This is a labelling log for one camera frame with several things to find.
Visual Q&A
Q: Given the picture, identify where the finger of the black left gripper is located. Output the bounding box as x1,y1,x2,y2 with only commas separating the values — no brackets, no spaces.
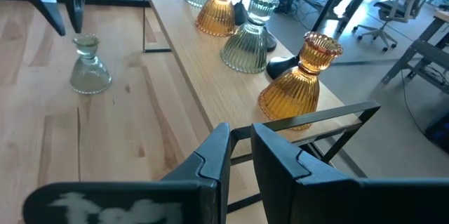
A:
20,0,67,37
68,0,88,34

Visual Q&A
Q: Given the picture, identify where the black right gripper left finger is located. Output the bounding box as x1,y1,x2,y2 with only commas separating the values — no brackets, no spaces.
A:
22,122,232,224

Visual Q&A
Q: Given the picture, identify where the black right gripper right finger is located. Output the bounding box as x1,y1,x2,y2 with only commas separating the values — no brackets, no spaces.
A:
250,122,449,224

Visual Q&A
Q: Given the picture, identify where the amber ribbed glass candle holder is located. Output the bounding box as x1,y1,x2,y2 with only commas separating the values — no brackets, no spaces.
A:
194,0,240,38
257,31,344,131

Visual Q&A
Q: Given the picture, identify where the shortest black metal candlestick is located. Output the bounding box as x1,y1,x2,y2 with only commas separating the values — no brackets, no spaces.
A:
265,0,356,81

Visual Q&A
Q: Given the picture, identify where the grey office chair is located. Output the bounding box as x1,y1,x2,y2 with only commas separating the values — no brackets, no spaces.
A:
351,0,434,53

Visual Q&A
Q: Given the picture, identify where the black aluminium frame rail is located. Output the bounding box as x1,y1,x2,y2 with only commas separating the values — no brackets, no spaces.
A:
83,0,151,8

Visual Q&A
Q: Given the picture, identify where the wooden shelf black metal frame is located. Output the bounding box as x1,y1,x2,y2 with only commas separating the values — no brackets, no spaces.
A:
142,0,382,214

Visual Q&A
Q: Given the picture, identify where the grey metal desk frame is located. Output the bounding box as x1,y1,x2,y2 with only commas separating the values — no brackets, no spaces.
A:
380,6,449,95

